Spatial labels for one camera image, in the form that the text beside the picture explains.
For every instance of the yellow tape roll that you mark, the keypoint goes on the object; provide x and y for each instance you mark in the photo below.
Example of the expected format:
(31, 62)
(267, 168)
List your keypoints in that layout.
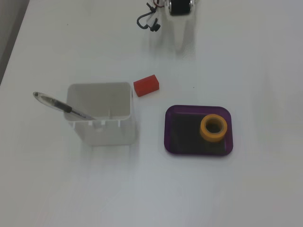
(203, 128)

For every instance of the black ballpoint pen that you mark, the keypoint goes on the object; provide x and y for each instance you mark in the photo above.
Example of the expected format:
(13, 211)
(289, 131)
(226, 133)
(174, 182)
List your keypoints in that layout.
(56, 103)

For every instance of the purple metal tray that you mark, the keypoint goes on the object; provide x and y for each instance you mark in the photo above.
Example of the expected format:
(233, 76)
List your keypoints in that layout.
(184, 132)

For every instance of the red rectangular block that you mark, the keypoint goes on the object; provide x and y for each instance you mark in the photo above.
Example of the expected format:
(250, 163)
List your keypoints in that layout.
(146, 85)

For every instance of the white plastic pen holder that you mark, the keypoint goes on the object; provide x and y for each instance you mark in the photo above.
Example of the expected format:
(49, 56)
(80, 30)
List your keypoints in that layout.
(106, 132)

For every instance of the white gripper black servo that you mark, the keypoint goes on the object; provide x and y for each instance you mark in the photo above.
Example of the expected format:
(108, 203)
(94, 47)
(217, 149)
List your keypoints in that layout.
(180, 9)

